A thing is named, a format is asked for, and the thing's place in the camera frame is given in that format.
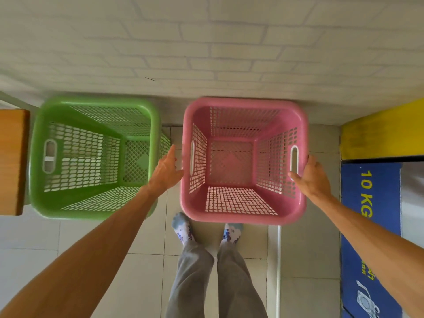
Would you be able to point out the person's left hand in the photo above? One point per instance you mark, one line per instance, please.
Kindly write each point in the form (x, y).
(164, 173)

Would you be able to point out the person's right hand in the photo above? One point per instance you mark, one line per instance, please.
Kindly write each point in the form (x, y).
(314, 180)

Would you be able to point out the person's left thumb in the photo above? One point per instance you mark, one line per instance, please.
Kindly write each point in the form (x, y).
(178, 174)

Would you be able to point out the person's right thumb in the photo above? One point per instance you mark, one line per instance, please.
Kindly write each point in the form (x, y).
(294, 176)

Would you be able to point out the pink plastic laundry basket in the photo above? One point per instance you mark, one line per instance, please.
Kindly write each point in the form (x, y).
(232, 201)

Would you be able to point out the person's left forearm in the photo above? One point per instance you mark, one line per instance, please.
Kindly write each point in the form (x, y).
(82, 258)

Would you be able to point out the person's right forearm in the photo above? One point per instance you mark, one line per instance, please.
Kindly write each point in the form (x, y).
(374, 241)

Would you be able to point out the white patterned sock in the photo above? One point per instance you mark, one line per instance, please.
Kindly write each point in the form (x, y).
(183, 230)
(233, 233)

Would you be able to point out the yellow panel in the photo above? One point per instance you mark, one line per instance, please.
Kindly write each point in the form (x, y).
(381, 132)

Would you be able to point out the white pipe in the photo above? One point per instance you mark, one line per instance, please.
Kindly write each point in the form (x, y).
(278, 271)

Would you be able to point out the green plastic laundry basket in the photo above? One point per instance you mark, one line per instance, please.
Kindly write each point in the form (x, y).
(82, 155)

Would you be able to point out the grey trousers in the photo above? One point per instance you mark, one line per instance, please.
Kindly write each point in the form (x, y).
(215, 281)

